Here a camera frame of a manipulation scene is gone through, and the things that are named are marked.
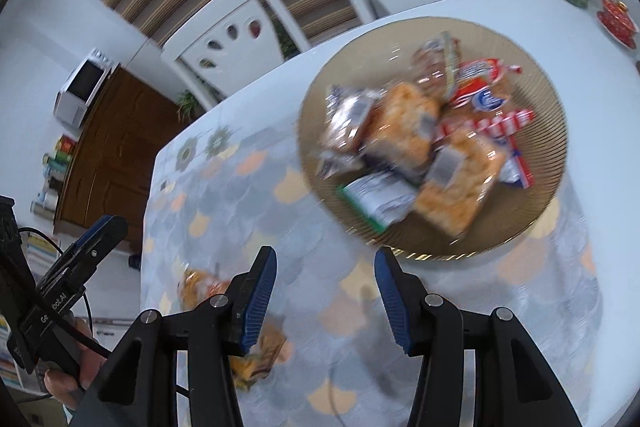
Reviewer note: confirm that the red blue white packet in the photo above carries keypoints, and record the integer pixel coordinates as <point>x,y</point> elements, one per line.
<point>517,169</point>

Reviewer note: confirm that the pink stick cracker packet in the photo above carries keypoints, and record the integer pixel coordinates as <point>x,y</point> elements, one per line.
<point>432,62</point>

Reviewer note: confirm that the yellow orange packet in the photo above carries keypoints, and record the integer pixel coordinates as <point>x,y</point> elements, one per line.
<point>267,352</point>

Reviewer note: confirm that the amber ribbed glass bowl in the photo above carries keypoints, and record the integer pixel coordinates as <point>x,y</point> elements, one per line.
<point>545,142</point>

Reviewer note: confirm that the rice crisp packet with barcode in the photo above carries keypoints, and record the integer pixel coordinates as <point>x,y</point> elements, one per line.
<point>460,192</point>

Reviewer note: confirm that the white microwave oven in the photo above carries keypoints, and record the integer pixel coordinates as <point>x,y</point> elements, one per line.
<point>82,82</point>

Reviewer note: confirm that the navy white patterned bread packet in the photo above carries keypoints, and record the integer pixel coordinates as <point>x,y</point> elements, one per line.
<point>350,117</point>

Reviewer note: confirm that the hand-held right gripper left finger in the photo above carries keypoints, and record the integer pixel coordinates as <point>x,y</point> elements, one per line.
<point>255,302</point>

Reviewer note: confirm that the green potted plant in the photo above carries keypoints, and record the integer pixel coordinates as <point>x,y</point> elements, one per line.
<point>187,104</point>

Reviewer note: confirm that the orange band rice cracker packet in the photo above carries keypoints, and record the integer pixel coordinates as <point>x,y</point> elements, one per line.
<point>400,122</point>

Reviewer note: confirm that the scallop pattern tablecloth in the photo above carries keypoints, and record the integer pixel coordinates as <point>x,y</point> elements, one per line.
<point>310,267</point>

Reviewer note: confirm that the brown wooden cabinet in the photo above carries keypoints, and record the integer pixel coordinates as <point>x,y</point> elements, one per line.
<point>115,147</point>

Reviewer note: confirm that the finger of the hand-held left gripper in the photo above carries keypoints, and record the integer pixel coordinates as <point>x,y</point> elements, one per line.
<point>92,229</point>
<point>107,239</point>

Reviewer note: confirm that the round cracker packet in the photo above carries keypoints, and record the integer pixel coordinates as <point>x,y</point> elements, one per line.
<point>200,287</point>

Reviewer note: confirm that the row of tins and bottles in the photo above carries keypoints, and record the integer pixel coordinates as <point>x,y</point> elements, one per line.
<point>60,147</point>

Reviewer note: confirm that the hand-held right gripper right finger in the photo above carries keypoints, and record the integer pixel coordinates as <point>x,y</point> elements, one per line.
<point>397,302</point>

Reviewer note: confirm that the red lidded teacup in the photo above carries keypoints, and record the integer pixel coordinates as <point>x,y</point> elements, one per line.
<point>617,19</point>

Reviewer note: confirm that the person's left hand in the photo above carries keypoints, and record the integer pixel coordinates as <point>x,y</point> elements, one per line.
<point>92,367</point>

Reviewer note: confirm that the red striped sausage packet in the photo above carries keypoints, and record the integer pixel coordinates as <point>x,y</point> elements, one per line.
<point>480,92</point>

